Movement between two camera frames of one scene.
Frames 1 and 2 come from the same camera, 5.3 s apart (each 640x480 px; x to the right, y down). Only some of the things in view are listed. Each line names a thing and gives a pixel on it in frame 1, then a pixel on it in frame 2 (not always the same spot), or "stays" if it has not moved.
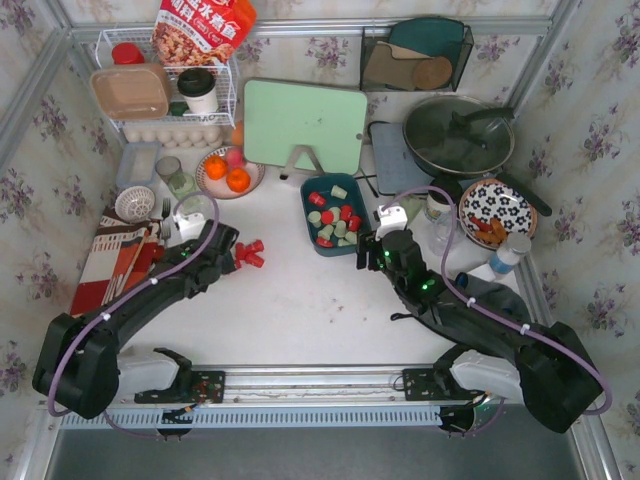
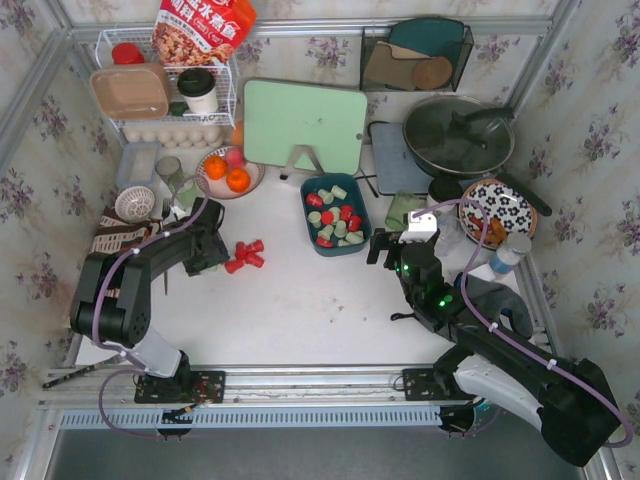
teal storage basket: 337,212 stays
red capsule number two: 346,211 stays
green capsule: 340,229 stays
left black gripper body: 226,245 to 211,248
